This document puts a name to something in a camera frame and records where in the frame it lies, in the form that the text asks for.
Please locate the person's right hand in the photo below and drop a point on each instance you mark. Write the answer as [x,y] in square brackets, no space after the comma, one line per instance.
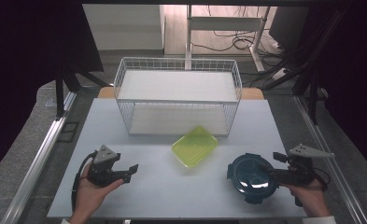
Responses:
[313,199]

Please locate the aluminium rail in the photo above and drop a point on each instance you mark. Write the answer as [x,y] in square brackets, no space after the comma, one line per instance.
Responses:
[327,149]
[38,161]

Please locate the wooden table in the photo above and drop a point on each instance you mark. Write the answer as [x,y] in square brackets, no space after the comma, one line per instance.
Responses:
[105,92]

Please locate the white desk frame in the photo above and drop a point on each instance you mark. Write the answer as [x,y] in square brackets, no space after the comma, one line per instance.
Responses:
[224,23]

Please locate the round dark blue lidded container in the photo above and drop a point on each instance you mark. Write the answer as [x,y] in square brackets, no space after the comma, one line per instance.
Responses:
[248,177]

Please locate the black metal stand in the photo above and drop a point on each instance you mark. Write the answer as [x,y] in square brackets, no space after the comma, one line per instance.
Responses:
[59,96]
[312,93]

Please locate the white power strip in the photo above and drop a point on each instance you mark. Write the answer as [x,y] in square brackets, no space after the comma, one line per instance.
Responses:
[279,74]

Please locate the person's left hand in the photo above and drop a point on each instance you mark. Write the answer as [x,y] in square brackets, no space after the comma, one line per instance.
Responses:
[87,196]

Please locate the yellow-green rectangular lidded container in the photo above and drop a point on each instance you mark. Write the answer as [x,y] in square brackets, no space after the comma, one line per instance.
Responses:
[194,146]

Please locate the dark curtain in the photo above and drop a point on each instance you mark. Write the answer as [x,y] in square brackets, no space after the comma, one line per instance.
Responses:
[358,77]
[22,62]

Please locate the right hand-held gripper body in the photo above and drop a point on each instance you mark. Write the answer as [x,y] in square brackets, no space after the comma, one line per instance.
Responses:
[299,172]

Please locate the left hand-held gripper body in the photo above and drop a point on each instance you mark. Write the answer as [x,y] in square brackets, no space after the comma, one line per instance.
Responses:
[100,172]

